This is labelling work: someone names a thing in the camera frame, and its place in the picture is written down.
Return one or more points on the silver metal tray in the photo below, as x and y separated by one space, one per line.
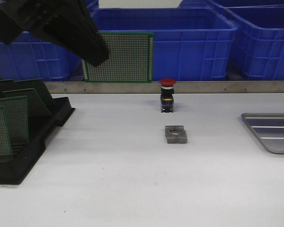
268 128

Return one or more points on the blue rear left bin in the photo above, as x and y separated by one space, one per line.
92 4

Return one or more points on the metal table edge rail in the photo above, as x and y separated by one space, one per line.
186 87

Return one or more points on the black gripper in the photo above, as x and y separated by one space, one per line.
62 22

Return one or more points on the grey metal clamp block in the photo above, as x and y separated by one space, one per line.
175 134

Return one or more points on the blue right plastic bin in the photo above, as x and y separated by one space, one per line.
257 51

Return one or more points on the blue rear right bin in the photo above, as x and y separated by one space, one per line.
229 3

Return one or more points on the black slotted board rack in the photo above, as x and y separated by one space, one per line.
15 168

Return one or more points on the red emergency stop button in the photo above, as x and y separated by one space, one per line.
166 96

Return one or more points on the blue left plastic bin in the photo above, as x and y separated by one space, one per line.
31 58

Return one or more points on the blue centre plastic bin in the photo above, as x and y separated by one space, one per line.
190 44

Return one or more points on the green perforated circuit board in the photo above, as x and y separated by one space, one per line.
130 59

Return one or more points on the blue plastic bin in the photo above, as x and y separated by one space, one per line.
257 51
31 58
190 44

